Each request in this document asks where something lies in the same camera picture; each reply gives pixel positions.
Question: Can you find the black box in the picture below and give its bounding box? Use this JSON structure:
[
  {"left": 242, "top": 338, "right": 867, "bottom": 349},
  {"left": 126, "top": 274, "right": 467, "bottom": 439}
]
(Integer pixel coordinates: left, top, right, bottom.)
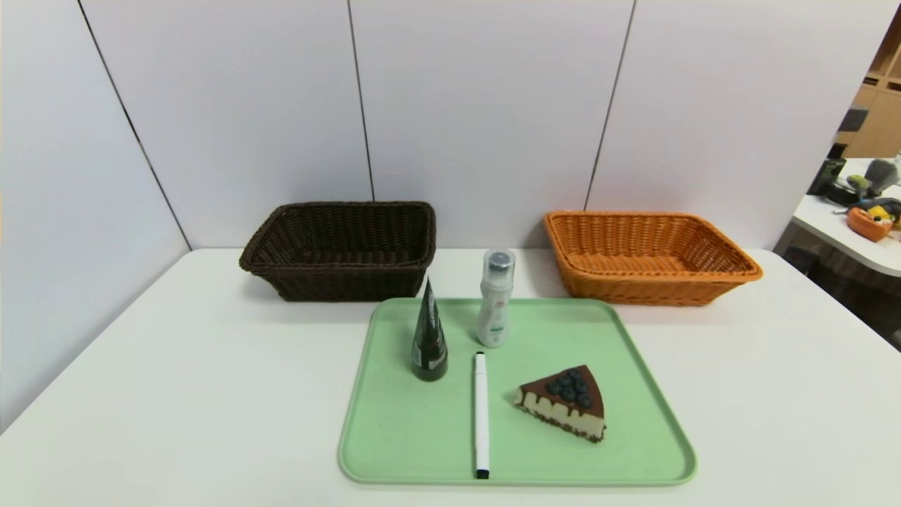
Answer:
[{"left": 808, "top": 158, "right": 848, "bottom": 196}]

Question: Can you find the light green plastic tray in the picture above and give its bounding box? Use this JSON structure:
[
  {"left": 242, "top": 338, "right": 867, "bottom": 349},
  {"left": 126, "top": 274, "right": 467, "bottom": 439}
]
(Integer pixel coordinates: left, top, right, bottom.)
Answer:
[{"left": 338, "top": 297, "right": 698, "bottom": 487}]

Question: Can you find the white side table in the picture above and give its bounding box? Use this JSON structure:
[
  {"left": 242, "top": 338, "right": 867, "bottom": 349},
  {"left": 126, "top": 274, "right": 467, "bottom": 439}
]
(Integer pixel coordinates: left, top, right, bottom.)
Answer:
[{"left": 792, "top": 156, "right": 901, "bottom": 277}]

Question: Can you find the chocolate blueberry cake slice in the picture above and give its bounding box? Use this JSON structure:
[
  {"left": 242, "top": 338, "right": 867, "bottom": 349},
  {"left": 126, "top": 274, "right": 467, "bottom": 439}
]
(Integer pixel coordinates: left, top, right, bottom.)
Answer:
[{"left": 514, "top": 364, "right": 607, "bottom": 444}]

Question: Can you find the white marker pen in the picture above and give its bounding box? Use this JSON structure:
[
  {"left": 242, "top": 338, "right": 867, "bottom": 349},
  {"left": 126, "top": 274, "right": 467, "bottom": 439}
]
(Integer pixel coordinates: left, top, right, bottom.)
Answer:
[{"left": 474, "top": 351, "right": 491, "bottom": 480}]

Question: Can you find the grey brush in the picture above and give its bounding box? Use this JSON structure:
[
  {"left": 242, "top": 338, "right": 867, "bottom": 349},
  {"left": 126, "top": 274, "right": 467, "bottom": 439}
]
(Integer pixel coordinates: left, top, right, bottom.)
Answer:
[{"left": 864, "top": 158, "right": 901, "bottom": 198}]

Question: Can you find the white bottle with clear cap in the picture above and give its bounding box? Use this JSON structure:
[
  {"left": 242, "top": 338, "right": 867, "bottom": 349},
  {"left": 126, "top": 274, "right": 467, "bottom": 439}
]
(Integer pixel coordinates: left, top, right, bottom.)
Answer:
[{"left": 476, "top": 248, "right": 517, "bottom": 349}]

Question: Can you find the wooden cabinet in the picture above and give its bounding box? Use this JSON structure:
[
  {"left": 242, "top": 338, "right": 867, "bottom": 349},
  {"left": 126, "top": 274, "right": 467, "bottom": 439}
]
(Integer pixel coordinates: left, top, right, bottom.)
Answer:
[{"left": 834, "top": 7, "right": 901, "bottom": 159}]

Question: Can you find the orange toy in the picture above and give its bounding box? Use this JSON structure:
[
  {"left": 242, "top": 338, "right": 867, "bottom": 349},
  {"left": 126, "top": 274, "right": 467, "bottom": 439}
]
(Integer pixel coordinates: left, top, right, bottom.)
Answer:
[{"left": 847, "top": 206, "right": 895, "bottom": 243}]

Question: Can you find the black cosmetic tube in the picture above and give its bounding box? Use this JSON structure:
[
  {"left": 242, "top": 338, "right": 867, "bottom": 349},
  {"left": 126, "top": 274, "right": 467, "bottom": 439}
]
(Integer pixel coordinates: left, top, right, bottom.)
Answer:
[{"left": 411, "top": 277, "right": 449, "bottom": 382}]

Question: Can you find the dark brown wicker basket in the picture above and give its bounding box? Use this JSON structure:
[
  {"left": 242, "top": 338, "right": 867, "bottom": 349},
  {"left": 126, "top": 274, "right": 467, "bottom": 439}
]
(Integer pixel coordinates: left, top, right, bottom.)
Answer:
[{"left": 239, "top": 201, "right": 437, "bottom": 302}]

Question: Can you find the orange wicker basket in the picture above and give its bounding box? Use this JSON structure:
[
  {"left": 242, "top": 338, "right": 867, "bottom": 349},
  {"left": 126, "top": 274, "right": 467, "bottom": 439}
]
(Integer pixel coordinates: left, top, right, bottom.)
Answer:
[{"left": 543, "top": 211, "right": 764, "bottom": 306}]

